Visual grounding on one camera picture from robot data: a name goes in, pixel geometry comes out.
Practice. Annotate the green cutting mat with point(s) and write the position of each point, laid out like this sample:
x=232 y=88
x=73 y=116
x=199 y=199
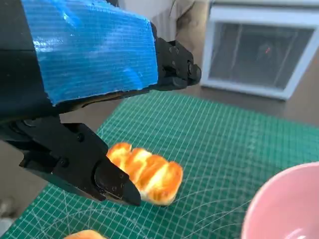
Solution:
x=199 y=129

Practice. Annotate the round toy bread bun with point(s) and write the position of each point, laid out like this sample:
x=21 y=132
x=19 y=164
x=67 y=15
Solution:
x=84 y=235

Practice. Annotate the pink bowl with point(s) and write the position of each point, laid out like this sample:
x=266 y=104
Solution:
x=286 y=204

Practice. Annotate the small white mesh cabinet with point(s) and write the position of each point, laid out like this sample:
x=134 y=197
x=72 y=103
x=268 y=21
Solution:
x=256 y=52

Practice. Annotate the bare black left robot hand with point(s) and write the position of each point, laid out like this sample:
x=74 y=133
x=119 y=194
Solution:
x=87 y=57

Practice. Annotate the long orange toy bread loaf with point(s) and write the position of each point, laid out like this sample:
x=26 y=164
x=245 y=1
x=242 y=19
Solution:
x=152 y=174

